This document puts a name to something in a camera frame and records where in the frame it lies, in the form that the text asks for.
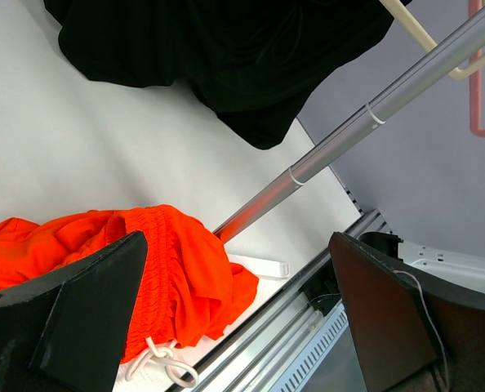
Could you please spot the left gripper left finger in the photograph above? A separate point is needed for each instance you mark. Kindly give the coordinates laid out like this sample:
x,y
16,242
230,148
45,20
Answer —
x,y
66,330

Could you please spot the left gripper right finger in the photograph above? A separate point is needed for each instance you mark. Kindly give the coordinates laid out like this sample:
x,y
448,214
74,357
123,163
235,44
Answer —
x,y
412,330

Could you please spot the orange shorts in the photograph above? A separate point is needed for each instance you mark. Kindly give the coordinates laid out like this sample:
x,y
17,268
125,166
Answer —
x,y
189,289

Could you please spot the cream hanger of patterned shorts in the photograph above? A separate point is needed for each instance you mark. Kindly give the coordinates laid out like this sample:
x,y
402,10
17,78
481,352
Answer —
x,y
421,36

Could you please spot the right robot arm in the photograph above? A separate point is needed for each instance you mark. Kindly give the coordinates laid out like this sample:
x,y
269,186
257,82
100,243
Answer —
x,y
456,267

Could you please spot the black shorts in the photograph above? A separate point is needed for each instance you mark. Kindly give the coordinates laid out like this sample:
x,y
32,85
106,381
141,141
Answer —
x,y
253,63

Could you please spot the grey clothes rack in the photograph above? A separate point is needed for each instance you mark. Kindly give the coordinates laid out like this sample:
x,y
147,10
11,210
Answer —
x,y
435,65

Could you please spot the white slotted cable duct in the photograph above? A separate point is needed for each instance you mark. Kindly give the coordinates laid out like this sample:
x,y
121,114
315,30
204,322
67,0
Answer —
x,y
307,362

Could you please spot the aluminium mounting rail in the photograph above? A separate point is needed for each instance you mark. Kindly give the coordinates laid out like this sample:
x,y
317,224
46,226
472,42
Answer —
x,y
255,355

